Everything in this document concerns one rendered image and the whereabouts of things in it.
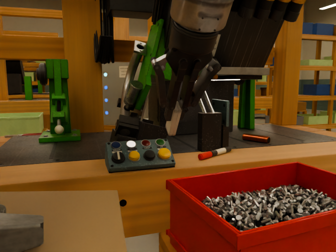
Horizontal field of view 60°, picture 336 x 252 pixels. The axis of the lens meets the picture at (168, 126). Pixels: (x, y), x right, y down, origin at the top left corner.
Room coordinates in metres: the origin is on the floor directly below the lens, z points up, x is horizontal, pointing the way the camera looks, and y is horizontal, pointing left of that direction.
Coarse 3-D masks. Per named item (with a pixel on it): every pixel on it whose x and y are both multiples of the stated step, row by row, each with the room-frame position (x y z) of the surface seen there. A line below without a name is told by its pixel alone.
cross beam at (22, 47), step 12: (0, 36) 1.15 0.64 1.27; (12, 36) 1.17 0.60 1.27; (24, 36) 1.18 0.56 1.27; (36, 36) 1.19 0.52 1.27; (0, 48) 1.15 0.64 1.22; (12, 48) 1.17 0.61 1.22; (24, 48) 1.18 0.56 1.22; (36, 48) 1.19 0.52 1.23; (48, 48) 1.21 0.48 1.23; (60, 48) 1.22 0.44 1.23; (120, 48) 1.29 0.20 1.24; (132, 48) 1.31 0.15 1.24; (120, 60) 1.29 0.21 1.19
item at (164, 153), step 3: (159, 150) 0.65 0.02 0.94; (162, 150) 0.65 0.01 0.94; (165, 150) 0.65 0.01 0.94; (168, 150) 0.65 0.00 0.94; (159, 153) 0.64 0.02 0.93; (162, 153) 0.64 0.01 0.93; (165, 153) 0.64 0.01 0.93; (168, 153) 0.64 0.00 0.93; (159, 156) 0.64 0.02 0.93; (162, 156) 0.64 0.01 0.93; (165, 156) 0.64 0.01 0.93; (168, 156) 0.64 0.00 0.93
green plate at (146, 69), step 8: (160, 24) 0.86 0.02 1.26; (152, 32) 0.92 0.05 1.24; (160, 32) 0.86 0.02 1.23; (152, 40) 0.89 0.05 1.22; (160, 40) 0.88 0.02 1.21; (152, 48) 0.87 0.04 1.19; (160, 48) 0.88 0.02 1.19; (144, 56) 0.95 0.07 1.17; (152, 56) 0.86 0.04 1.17; (144, 64) 0.92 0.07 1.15; (168, 64) 0.88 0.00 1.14; (144, 72) 0.89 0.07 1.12; (152, 72) 0.87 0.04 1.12; (168, 72) 0.88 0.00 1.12
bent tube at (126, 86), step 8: (136, 40) 0.95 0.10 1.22; (136, 48) 0.92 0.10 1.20; (144, 48) 0.94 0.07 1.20; (136, 56) 0.95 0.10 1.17; (136, 64) 0.97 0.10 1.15; (128, 72) 0.98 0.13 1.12; (128, 80) 0.98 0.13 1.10; (128, 88) 0.97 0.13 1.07; (120, 112) 0.89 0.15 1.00; (128, 112) 0.89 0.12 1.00
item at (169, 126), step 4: (176, 108) 0.56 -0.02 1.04; (172, 112) 0.57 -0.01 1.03; (176, 112) 0.56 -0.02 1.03; (172, 116) 0.57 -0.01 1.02; (172, 120) 0.57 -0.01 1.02; (168, 124) 0.59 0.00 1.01; (172, 124) 0.58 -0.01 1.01; (168, 128) 0.59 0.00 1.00; (172, 128) 0.58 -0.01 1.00; (168, 132) 0.59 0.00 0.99
